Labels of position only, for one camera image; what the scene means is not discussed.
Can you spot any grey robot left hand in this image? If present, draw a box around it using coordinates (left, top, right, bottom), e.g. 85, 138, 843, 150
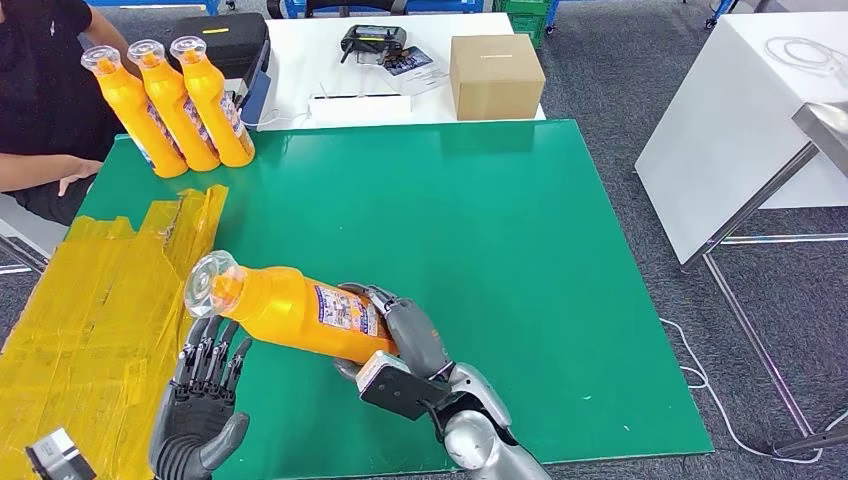
148, 315, 254, 480

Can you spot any person's right hand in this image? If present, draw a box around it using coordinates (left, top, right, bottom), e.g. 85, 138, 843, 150
58, 158, 104, 198

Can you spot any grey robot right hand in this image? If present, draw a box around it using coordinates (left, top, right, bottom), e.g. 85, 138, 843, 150
337, 282, 458, 382

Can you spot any orange detergent bottle clear cap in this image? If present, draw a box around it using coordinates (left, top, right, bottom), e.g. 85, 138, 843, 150
183, 250, 399, 366
169, 34, 256, 169
80, 44, 190, 180
127, 38, 221, 174

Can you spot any pale bench seat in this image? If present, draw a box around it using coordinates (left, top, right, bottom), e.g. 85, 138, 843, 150
0, 193, 68, 276

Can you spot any person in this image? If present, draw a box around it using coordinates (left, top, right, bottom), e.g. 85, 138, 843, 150
0, 0, 134, 227

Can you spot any yellow taped cardboard sheet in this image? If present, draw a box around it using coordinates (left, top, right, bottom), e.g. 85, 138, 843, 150
0, 185, 230, 480

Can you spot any blue and white device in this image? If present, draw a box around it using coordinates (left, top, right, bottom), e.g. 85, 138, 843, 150
238, 39, 274, 132

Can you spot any black carrying case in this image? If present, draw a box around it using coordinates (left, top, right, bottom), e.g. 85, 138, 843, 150
173, 11, 272, 82

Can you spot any flat white box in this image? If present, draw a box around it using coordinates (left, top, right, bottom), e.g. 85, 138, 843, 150
307, 93, 413, 127

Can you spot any white desk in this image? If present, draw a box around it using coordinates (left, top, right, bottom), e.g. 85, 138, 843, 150
254, 11, 548, 132

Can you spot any printed booklet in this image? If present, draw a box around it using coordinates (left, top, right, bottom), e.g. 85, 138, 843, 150
380, 46, 452, 97

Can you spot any brown cardboard box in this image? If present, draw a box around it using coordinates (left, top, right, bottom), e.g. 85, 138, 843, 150
450, 34, 547, 123

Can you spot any black handheld controller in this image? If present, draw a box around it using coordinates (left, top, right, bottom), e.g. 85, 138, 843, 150
339, 24, 409, 66

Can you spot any black chair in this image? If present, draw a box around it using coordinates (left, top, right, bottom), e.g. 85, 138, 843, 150
266, 0, 410, 19

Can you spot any green plastic crate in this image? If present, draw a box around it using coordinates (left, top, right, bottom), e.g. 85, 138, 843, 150
493, 0, 563, 50

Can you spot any white side table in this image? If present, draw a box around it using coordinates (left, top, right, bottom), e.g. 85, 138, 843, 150
634, 11, 848, 268

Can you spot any blue cart leg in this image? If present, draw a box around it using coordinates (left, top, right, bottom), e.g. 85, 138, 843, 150
704, 0, 738, 29

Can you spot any stainless steel table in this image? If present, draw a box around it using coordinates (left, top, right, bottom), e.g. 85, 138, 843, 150
682, 101, 848, 458

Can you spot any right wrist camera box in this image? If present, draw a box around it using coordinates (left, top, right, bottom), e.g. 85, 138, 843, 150
355, 351, 458, 422

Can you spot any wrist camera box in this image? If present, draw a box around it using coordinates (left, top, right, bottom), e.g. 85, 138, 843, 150
355, 351, 458, 422
25, 427, 97, 480

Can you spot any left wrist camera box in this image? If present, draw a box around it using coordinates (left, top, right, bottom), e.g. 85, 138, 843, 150
25, 427, 97, 480

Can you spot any blue metal frame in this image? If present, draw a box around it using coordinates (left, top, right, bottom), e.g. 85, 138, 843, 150
89, 0, 221, 17
284, 0, 486, 18

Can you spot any white cable on floor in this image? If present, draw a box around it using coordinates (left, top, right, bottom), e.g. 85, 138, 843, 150
659, 317, 848, 465

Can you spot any white cable on table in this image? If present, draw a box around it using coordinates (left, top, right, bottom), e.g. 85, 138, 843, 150
763, 35, 848, 77

